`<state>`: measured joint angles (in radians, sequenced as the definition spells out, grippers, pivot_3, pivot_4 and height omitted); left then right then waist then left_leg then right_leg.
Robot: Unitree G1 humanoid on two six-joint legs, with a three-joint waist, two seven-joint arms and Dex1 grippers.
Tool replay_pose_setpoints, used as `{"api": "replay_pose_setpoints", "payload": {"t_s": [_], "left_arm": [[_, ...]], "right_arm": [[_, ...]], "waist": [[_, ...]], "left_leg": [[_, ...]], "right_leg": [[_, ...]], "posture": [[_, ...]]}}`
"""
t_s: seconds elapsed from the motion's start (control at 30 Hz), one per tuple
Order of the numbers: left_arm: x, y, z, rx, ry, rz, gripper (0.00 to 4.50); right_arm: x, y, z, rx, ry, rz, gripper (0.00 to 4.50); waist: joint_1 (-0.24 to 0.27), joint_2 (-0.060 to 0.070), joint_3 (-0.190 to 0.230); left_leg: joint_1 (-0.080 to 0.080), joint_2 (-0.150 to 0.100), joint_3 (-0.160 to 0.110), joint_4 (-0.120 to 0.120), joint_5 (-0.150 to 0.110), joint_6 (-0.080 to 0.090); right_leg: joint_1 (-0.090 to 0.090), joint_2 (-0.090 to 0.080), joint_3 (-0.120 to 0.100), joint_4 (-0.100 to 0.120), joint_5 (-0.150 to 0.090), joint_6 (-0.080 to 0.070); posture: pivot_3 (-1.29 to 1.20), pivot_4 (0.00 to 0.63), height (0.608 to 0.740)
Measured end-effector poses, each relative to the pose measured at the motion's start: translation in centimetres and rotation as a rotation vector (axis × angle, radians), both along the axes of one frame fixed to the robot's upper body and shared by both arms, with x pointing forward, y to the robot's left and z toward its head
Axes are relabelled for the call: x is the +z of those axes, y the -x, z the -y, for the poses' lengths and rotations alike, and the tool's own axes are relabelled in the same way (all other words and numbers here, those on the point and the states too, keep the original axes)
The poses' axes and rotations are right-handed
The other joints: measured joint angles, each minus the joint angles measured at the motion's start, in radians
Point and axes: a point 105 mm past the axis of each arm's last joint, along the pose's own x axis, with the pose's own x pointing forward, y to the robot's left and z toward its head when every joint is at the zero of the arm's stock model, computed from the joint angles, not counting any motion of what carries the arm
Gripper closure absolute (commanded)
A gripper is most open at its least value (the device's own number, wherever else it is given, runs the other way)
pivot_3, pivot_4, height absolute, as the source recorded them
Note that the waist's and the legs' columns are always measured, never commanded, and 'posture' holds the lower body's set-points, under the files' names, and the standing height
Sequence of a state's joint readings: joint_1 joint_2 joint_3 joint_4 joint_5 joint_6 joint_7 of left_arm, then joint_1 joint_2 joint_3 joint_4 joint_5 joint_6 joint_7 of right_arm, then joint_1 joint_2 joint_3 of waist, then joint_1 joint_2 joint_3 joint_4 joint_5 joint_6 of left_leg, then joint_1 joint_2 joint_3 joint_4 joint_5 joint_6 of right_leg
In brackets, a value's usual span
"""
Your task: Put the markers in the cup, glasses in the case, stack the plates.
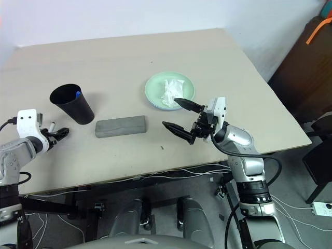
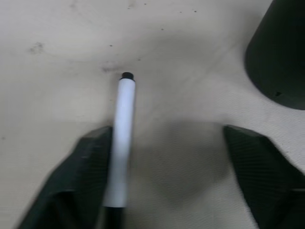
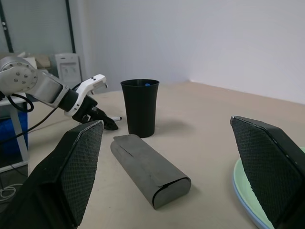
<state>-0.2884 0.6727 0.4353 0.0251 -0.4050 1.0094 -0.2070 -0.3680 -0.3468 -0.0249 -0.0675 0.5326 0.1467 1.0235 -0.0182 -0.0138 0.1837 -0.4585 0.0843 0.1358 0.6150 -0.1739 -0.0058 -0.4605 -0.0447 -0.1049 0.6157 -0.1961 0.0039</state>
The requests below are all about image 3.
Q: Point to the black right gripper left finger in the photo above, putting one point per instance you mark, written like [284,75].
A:
[71,171]

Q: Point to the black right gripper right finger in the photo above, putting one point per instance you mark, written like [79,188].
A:
[269,167]

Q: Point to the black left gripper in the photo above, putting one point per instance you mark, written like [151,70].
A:
[87,107]

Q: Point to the white marker with black cap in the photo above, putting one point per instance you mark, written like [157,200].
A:
[118,118]

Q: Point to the white marker with blue cap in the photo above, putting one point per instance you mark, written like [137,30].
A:
[147,84]

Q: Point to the grey glasses case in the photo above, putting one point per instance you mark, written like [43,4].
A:
[147,167]

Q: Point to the light blue round plate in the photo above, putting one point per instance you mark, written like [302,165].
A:
[240,181]

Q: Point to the black tapered cup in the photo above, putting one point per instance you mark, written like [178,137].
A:
[140,109]

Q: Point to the white water dispenser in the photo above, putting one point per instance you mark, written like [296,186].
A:
[68,68]

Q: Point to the blue bin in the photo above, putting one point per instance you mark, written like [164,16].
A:
[7,133]

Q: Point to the brown cardboard box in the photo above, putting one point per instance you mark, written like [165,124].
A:
[40,60]

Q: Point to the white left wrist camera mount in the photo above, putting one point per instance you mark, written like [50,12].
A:
[88,82]

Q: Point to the white table frame leg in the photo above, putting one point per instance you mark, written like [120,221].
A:
[17,133]

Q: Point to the dark window frame post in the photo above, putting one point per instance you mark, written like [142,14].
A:
[70,26]
[7,26]

